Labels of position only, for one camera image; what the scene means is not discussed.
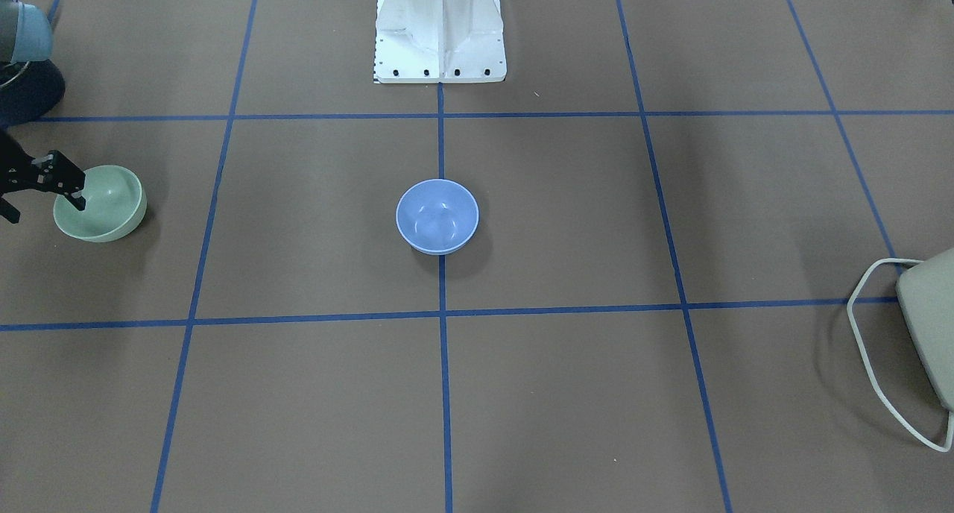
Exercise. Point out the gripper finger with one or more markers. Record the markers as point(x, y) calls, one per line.
point(62, 175)
point(71, 191)

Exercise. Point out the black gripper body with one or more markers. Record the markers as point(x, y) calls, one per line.
point(39, 174)

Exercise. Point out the green bowl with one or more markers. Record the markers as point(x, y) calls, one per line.
point(116, 203)

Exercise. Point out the blue bowl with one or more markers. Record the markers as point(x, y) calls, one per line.
point(437, 217)

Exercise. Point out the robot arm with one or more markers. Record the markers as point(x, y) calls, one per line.
point(26, 36)

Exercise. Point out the dark blue saucepan with lid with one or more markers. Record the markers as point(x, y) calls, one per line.
point(29, 90)

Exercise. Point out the cream toaster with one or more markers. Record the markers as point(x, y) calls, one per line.
point(925, 293)

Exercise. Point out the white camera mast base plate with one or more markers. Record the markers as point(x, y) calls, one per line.
point(481, 60)

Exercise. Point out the white camera mast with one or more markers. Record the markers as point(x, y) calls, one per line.
point(438, 25)

